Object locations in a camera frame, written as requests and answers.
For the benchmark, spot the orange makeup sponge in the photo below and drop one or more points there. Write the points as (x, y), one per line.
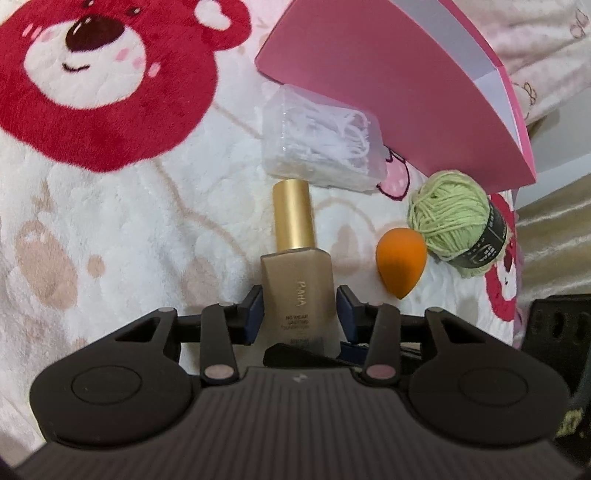
(399, 258)

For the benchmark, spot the gold curtain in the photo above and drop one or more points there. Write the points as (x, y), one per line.
(554, 230)

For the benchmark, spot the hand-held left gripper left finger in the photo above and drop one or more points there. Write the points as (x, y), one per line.
(255, 314)

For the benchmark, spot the clear floss pick box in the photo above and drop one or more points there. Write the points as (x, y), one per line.
(318, 138)

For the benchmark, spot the bear printed blanket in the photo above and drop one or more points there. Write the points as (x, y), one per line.
(115, 230)

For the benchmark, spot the green yarn ball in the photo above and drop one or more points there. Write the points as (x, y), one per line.
(443, 212)

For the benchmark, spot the pink checked cartoon pillow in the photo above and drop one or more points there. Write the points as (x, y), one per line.
(545, 46)

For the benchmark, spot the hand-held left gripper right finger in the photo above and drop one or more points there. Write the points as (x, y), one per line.
(344, 307)

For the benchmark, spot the gold capped foundation bottle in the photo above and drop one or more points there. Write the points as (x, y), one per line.
(295, 277)

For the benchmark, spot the pink cardboard box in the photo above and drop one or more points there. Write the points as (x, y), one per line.
(369, 69)

